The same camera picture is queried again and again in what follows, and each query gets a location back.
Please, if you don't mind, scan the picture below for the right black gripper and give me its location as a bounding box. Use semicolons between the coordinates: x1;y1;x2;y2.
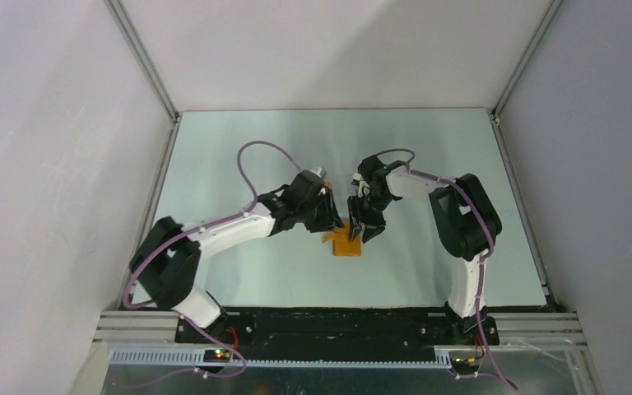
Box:
347;191;394;244

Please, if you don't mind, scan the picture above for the orange leather card holder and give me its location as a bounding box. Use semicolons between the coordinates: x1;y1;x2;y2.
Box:
322;220;362;258

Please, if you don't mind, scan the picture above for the clear plastic card tray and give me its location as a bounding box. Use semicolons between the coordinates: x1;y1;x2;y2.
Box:
324;173;358;201

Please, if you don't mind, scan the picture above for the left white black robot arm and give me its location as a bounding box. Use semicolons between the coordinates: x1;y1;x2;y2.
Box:
129;168;344;343

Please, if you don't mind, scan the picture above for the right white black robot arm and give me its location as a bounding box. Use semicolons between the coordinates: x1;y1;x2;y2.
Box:
347;156;502;344

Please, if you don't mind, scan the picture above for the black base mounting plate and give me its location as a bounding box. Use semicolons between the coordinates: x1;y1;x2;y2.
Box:
206;307;500;362

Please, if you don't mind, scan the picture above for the left controller circuit board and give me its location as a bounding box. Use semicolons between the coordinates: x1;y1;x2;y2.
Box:
202;348;233;364

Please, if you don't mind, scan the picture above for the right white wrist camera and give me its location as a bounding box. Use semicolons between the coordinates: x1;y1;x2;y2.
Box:
351;173;370;198

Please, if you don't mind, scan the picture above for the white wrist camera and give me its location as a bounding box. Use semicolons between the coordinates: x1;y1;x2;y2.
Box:
310;167;327;179
351;173;370;198

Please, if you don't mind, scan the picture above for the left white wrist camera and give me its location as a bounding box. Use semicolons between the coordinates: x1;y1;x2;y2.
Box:
310;167;327;179

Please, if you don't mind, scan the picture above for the right aluminium frame rail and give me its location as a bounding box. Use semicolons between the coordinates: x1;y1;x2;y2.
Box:
487;0;566;312

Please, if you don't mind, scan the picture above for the aluminium frame rail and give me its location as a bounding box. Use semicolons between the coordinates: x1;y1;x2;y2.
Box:
487;0;566;312
103;0;182;312

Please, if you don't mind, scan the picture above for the left aluminium frame rail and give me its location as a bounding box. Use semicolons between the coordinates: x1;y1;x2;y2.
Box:
103;0;182;312

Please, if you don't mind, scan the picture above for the grey slotted cable duct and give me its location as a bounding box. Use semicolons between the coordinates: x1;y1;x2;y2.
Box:
109;347;452;369

